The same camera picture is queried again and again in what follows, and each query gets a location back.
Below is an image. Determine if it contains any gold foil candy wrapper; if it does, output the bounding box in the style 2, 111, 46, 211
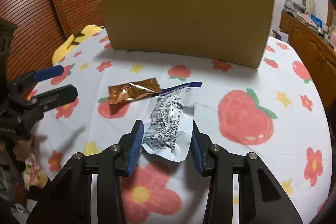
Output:
108, 78, 162, 105

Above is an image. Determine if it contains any person's left hand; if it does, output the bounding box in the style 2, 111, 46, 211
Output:
13, 137, 35, 162

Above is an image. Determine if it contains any brown cardboard box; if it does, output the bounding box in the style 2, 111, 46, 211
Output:
98, 0, 274, 68

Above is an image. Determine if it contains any white floral fruit bedsheet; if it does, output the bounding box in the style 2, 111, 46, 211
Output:
32, 31, 332, 223

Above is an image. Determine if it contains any wooden dresser cabinet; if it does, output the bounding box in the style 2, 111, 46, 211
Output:
280, 12, 335, 109

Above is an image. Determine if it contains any silver blue-edged snack pouch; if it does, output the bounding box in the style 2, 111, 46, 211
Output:
142, 81, 203, 162

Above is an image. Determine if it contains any yellow plush pillow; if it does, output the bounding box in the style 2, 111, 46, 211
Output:
52, 24, 102, 65

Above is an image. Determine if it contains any folded cloth pile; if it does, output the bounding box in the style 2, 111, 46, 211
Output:
282, 0, 310, 20

